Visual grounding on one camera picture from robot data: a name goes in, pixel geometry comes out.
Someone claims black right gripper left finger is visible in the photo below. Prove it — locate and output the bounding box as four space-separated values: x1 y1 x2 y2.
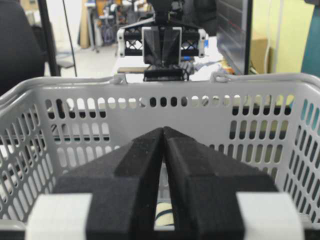
25 126 163 240

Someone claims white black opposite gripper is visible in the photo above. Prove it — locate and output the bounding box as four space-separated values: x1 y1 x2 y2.
117 15 207 82

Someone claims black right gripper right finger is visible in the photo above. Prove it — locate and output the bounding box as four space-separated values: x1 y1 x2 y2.
162 126 306 240

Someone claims beige cloth in basket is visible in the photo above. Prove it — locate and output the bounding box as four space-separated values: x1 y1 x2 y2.
155 202 174 227

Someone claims grey plastic shopping basket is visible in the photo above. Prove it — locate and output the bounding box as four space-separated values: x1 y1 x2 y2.
0 73 320 240

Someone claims black monitor screen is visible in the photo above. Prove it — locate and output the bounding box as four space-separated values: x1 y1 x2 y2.
216 0 253 75

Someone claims cardboard box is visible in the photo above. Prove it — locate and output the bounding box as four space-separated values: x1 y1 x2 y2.
250 34 268 74

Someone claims black vertical pole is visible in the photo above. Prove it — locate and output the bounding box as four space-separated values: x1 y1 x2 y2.
37 0 61 77

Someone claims black office chair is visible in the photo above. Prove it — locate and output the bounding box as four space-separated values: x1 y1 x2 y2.
0 0 45 95

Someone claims black hanging cable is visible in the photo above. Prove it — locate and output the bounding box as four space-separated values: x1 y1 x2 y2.
61 0 78 77

